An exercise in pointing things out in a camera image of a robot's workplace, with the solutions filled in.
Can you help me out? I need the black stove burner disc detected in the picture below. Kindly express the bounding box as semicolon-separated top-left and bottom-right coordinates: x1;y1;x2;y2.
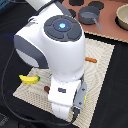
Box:
69;0;84;6
68;9;76;18
88;1;104;10

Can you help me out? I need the brown toy sausage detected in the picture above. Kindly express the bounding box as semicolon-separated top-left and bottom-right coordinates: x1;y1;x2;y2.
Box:
44;86;50;94

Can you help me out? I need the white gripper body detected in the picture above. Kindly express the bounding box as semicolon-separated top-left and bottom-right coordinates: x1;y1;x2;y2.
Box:
48;78;87;120

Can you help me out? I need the beige woven placemat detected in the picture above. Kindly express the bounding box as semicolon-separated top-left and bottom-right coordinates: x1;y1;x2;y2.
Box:
13;38;114;128

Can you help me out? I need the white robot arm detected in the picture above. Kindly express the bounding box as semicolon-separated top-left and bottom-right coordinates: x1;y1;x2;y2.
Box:
14;1;85;120

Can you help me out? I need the toy knife orange handle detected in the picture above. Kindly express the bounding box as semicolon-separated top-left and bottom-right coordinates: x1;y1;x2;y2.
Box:
85;57;97;63

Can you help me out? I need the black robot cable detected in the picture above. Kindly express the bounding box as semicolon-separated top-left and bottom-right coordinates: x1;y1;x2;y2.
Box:
0;46;81;127

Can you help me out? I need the beige bowl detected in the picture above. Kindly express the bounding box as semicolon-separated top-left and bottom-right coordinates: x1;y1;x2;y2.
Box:
116;4;128;30

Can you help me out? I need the yellow toy banana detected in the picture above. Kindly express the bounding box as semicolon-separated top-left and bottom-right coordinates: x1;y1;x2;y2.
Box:
19;75;40;84

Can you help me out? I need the pink toy stove board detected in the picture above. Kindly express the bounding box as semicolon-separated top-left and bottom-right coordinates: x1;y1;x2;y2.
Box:
63;0;128;43

